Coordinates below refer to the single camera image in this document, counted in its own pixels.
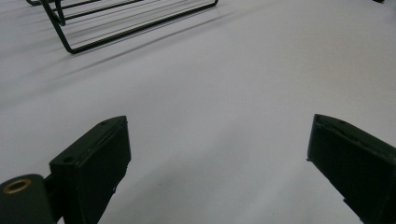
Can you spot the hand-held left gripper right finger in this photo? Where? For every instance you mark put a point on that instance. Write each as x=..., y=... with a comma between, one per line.
x=358, y=168

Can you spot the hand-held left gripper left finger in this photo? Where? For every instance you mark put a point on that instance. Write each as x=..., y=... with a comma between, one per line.
x=90, y=171

